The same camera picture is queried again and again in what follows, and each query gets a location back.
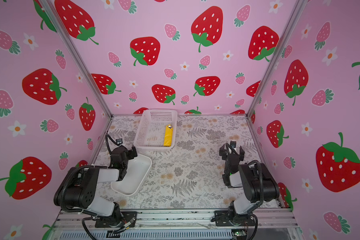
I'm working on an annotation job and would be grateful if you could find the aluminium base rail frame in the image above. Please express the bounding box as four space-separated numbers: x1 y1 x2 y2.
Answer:
48 209 304 240

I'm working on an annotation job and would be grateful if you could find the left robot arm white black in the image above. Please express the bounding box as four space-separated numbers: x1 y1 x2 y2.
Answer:
54 145 138 227

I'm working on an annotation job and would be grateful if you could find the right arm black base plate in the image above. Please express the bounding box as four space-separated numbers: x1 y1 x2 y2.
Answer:
211 210 256 227

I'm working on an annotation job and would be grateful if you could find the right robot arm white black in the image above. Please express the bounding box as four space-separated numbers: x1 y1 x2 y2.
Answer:
211 141 280 226

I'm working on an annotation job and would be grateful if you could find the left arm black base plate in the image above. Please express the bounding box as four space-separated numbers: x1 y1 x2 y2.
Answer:
95 211 138 228

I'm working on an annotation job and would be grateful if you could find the white oval ceramic tray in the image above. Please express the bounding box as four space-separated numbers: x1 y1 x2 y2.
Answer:
111 154 152 197

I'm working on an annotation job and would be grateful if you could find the white plastic perforated basket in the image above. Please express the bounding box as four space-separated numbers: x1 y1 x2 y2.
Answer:
134 109 178 151

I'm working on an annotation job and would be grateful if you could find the yellow paper napkin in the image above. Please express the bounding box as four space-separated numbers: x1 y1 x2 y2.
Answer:
163 125 173 147

